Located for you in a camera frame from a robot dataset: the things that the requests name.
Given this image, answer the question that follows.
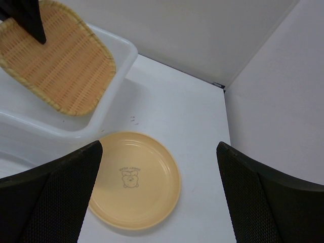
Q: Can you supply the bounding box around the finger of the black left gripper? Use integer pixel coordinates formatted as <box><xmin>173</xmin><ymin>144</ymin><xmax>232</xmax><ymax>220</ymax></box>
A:
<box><xmin>1</xmin><ymin>0</ymin><xmax>46</xmax><ymax>45</ymax></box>

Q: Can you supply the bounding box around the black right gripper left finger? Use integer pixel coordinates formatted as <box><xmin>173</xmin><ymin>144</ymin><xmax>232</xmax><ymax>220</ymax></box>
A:
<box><xmin>1</xmin><ymin>141</ymin><xmax>103</xmax><ymax>242</ymax></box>

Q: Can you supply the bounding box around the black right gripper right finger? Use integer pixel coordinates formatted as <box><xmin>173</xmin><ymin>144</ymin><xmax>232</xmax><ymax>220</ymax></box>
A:
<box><xmin>216</xmin><ymin>142</ymin><xmax>323</xmax><ymax>242</ymax></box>

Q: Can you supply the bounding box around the square woven bamboo tray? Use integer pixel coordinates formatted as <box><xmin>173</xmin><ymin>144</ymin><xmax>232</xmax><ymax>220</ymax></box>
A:
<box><xmin>1</xmin><ymin>1</ymin><xmax>116</xmax><ymax>116</ymax></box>

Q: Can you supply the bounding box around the translucent white plastic bin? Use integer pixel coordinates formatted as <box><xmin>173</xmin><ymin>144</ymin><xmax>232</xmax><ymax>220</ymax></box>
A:
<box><xmin>1</xmin><ymin>25</ymin><xmax>138</xmax><ymax>177</ymax></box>

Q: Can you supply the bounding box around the yellow plastic plate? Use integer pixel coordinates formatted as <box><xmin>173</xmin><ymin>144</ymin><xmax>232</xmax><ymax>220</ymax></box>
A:
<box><xmin>89</xmin><ymin>132</ymin><xmax>181</xmax><ymax>230</ymax></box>

